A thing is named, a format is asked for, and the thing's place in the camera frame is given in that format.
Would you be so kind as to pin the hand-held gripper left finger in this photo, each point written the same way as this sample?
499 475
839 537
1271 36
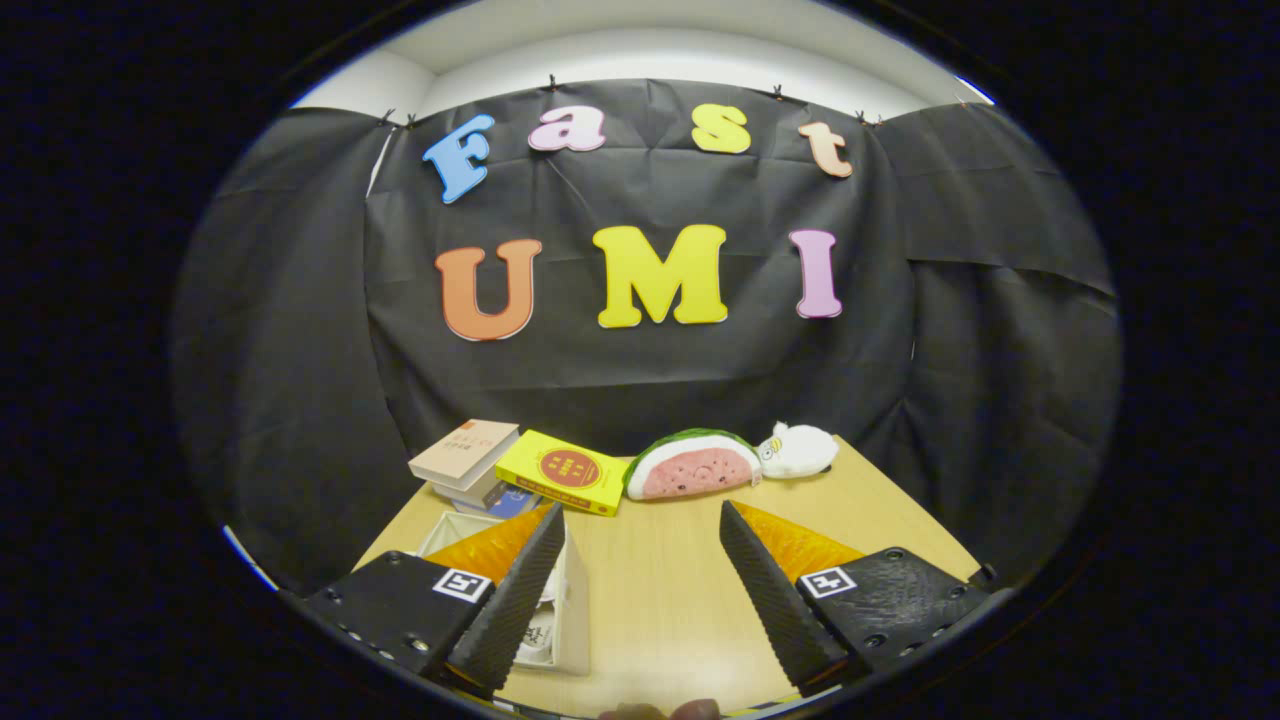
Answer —
510 620

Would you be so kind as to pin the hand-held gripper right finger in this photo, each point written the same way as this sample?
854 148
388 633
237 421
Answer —
780 610

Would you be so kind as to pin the beige storage box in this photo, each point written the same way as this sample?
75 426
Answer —
575 620

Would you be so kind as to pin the blue paperback book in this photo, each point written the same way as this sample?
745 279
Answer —
510 502

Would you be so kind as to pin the yellow book with red circle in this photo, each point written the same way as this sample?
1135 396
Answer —
565 470

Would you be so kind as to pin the white plush toy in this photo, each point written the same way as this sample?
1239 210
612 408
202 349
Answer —
805 450

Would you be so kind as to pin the watermelon slice plush toy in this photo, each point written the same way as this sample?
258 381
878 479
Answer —
695 470

